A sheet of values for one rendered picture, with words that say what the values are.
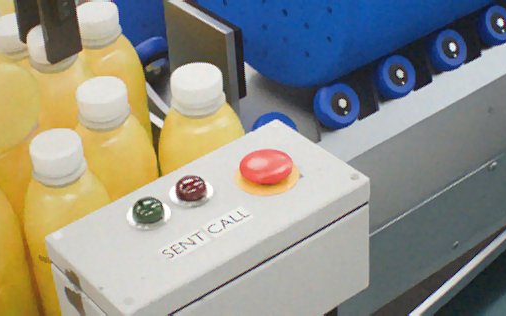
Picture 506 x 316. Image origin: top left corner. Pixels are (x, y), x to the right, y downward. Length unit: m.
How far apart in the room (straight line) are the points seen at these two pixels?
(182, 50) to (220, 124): 0.25
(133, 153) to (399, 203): 0.37
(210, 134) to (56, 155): 0.13
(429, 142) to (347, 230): 0.41
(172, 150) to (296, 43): 0.24
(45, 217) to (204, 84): 0.16
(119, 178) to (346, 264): 0.19
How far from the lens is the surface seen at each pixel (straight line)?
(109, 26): 1.03
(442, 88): 1.24
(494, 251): 2.26
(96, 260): 0.78
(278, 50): 1.17
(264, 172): 0.81
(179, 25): 1.15
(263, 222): 0.79
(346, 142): 1.16
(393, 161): 1.21
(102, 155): 0.93
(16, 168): 0.93
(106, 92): 0.92
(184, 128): 0.93
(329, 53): 1.10
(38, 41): 0.96
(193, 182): 0.81
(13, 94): 0.86
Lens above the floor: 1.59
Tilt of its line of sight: 36 degrees down
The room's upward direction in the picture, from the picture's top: 4 degrees counter-clockwise
